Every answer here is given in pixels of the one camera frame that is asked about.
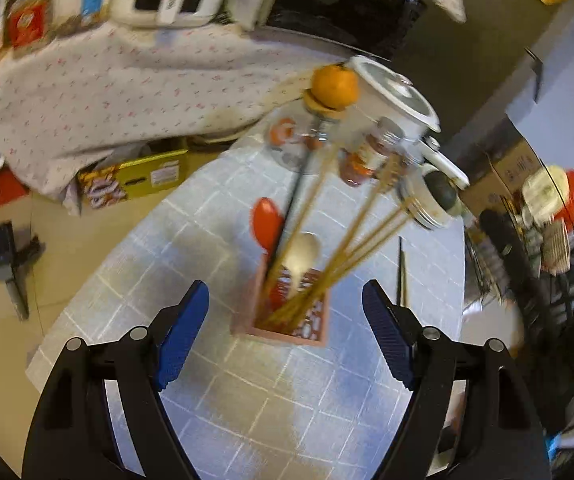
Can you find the pink utensil basket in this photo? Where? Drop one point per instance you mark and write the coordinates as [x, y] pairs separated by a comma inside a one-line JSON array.
[[311, 331]]

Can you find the yellow cardboard snack box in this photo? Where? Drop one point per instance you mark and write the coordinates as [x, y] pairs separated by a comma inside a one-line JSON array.
[[134, 170]]

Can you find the grey checked tablecloth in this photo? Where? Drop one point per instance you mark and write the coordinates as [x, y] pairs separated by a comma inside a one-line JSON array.
[[252, 404]]

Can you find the long black chopstick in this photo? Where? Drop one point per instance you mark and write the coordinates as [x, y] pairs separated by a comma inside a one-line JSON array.
[[403, 296]]

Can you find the red plastic spoon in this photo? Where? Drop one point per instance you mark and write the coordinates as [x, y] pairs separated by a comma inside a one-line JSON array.
[[266, 222]]

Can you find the wooden chopstick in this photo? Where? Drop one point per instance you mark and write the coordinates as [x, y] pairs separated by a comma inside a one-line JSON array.
[[286, 314], [365, 249], [271, 275], [297, 307], [350, 253]]

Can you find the black wire rack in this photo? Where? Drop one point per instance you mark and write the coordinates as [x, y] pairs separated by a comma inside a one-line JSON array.
[[518, 234]]

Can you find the white plastic spoon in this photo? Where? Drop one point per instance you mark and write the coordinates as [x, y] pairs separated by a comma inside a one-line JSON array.
[[300, 259]]

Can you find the large orange fruit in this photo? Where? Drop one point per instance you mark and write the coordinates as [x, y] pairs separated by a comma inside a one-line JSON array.
[[335, 86]]

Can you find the dark green pumpkin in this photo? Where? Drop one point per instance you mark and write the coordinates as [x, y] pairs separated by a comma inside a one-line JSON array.
[[442, 189]]

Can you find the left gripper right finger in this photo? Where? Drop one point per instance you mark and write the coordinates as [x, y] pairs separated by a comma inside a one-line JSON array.
[[424, 360]]

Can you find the jar of ring snacks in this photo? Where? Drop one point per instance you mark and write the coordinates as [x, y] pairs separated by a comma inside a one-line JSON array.
[[404, 165]]

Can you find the jar of red snacks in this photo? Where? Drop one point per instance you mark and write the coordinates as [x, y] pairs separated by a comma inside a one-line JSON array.
[[381, 143]]

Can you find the glass jar with kumquats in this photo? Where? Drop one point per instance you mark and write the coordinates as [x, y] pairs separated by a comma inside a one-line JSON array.
[[301, 129]]

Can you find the red label box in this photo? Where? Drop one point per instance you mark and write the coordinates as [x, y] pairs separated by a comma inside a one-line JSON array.
[[29, 26]]

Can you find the floral patterned cloth cover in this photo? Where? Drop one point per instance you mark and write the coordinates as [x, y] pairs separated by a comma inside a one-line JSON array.
[[73, 102]]

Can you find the white electric pot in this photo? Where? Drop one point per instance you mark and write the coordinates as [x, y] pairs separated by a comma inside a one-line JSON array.
[[385, 93]]

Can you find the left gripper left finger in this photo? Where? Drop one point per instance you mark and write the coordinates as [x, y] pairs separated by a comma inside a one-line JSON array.
[[147, 360]]

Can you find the black chopstick gold end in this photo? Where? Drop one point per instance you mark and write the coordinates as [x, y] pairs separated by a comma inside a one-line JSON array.
[[293, 195]]

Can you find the stack of white plates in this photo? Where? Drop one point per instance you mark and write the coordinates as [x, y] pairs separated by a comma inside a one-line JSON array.
[[422, 204]]

